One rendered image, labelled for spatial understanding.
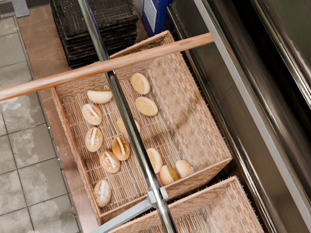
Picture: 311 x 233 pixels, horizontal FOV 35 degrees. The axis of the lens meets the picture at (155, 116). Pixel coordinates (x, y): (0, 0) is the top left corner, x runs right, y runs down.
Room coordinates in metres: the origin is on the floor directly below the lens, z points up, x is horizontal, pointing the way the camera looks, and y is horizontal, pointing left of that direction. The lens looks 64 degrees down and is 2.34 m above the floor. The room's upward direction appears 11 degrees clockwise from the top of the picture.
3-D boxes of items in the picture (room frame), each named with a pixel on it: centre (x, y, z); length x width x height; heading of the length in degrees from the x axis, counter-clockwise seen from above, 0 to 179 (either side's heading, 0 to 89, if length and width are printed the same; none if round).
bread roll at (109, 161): (0.64, 0.14, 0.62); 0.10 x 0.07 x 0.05; 43
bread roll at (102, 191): (0.51, 0.14, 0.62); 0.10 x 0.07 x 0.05; 4
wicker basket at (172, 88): (0.75, 0.07, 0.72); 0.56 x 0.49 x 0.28; 32
